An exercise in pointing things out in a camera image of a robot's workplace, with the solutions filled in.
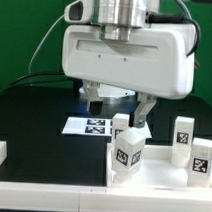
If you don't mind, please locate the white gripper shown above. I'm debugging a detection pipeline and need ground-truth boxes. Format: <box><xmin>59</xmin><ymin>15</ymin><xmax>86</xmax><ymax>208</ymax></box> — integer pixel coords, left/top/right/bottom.
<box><xmin>62</xmin><ymin>0</ymin><xmax>198</xmax><ymax>129</ymax></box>

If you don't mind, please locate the white square table top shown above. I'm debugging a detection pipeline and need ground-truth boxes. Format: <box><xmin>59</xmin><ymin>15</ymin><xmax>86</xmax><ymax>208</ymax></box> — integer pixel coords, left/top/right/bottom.
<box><xmin>104</xmin><ymin>142</ymin><xmax>212</xmax><ymax>193</ymax></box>

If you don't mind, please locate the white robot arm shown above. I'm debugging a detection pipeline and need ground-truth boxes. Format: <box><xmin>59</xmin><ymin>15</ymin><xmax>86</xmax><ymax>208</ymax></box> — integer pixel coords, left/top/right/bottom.
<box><xmin>62</xmin><ymin>0</ymin><xmax>212</xmax><ymax>128</ymax></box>

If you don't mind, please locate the white base tag plate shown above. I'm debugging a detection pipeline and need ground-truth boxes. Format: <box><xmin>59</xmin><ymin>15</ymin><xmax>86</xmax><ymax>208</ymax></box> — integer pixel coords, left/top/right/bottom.
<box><xmin>61</xmin><ymin>116</ymin><xmax>153</xmax><ymax>139</ymax></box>

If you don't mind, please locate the white front fence bar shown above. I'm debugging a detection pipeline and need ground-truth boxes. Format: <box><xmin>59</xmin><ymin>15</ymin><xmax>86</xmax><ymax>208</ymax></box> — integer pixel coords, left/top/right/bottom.
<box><xmin>0</xmin><ymin>181</ymin><xmax>212</xmax><ymax>212</ymax></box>

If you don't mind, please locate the black cable upper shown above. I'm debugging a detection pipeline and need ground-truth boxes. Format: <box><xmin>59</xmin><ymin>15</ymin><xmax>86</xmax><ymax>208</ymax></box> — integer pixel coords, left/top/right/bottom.
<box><xmin>8</xmin><ymin>69</ymin><xmax>64</xmax><ymax>90</ymax></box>

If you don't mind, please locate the black cable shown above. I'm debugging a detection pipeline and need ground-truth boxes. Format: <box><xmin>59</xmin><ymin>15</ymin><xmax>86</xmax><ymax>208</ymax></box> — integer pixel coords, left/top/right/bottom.
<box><xmin>8</xmin><ymin>69</ymin><xmax>64</xmax><ymax>90</ymax></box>
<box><xmin>0</xmin><ymin>75</ymin><xmax>76</xmax><ymax>104</ymax></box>

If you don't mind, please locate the grey camera cable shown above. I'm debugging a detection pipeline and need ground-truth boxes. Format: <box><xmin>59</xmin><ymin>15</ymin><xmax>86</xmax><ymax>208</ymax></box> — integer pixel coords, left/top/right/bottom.
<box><xmin>27</xmin><ymin>12</ymin><xmax>67</xmax><ymax>76</ymax></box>

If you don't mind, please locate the black cable lower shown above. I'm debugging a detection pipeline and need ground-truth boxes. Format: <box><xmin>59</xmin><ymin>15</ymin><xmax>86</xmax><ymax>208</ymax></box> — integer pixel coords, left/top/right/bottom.
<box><xmin>0</xmin><ymin>75</ymin><xmax>76</xmax><ymax>104</ymax></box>

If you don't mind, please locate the grey robot hose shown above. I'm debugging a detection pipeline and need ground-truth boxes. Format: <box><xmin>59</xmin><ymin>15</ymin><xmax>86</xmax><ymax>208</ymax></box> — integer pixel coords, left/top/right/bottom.
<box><xmin>169</xmin><ymin>0</ymin><xmax>200</xmax><ymax>26</ymax></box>

